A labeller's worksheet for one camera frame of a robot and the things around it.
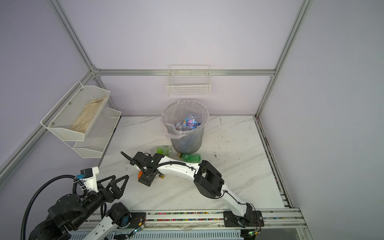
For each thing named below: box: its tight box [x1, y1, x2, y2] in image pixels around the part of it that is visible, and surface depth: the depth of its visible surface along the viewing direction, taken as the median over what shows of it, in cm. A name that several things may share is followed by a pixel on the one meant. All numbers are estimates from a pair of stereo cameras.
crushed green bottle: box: [178, 153, 202, 163], surface depth 93 cm
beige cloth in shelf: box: [70, 96, 106, 134], surface depth 81 cm
